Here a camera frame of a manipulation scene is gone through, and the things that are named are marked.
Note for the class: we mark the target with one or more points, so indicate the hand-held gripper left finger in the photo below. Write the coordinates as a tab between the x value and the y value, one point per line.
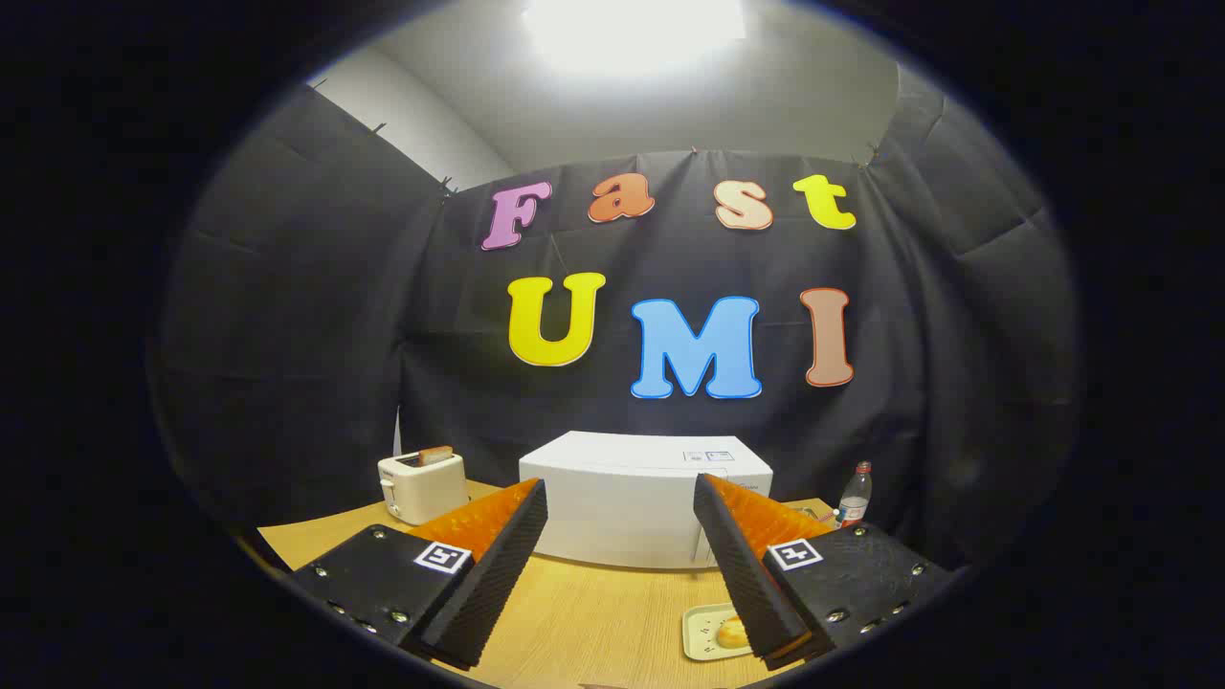
498	574

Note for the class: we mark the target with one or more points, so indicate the black backdrop cloth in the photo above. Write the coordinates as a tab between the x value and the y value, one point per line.
287	335

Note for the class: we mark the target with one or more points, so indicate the toast slice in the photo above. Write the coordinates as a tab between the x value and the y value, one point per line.
435	455

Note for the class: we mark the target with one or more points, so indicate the cream toaster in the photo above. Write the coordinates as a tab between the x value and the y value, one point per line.
421	490

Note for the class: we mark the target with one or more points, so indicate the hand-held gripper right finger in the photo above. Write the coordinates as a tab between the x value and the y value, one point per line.
742	574

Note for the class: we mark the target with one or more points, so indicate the white microwave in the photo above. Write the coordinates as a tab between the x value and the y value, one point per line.
612	483

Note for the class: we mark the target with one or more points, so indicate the ceiling light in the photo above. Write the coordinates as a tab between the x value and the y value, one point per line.
632	33

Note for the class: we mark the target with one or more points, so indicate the clear bottle with red label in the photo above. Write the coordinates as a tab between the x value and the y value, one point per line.
855	498

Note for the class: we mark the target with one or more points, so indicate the golden bread bun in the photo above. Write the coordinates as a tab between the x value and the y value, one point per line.
731	633

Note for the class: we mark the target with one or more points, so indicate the white rectangular tray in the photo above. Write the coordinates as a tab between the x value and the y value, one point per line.
701	632

